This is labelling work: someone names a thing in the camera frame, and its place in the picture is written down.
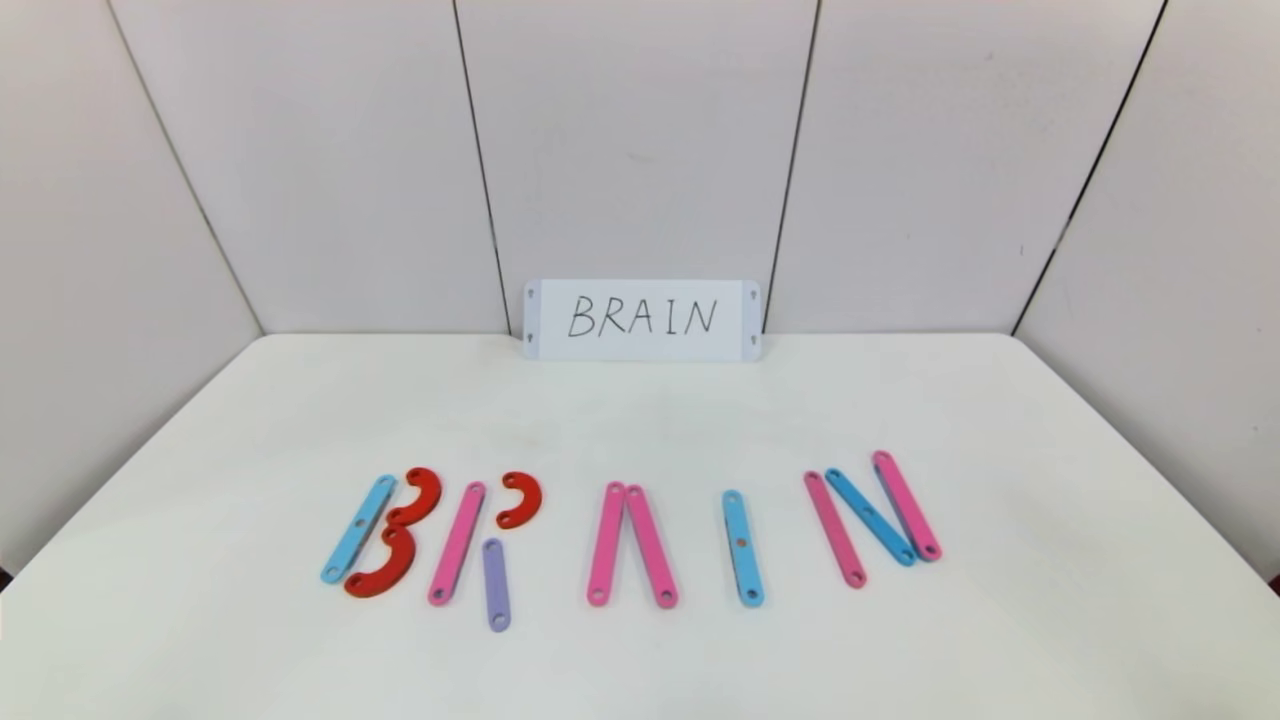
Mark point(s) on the red curved C piece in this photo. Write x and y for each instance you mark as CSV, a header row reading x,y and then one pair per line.
x,y
430,495
400,565
533,498

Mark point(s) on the pink bar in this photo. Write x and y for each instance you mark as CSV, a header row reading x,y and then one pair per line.
x,y
907,505
651,545
456,545
835,528
606,545

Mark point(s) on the short purple bar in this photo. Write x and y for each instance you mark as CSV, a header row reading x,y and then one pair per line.
x,y
496,585

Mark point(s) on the cyan bar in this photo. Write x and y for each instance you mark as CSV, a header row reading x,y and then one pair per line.
x,y
740,520
358,530
870,516

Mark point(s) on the white sign reading BRAIN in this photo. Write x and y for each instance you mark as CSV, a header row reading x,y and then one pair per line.
x,y
730,345

